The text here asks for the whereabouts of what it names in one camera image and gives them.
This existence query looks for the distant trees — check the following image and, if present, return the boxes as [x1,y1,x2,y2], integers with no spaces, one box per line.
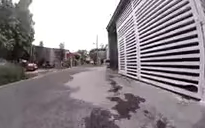
[77,48,108,65]

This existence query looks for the pole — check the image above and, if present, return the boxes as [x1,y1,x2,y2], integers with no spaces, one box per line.
[95,34,99,65]

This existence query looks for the white slatted building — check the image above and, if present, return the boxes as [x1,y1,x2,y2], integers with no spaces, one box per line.
[105,0,205,104]

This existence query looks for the red car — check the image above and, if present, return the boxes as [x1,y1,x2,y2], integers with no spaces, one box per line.
[21,61,39,72]

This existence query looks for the grey asphalt road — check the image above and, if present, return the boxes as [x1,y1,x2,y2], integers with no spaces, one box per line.
[0,64,205,128]

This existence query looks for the grass verge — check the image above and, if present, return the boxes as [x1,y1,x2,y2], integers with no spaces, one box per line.
[0,61,28,89]

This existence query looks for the large green tree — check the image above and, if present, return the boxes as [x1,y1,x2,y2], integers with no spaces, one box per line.
[0,0,36,62]

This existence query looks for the dark long wall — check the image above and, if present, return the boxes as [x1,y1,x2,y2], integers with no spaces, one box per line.
[31,45,70,68]

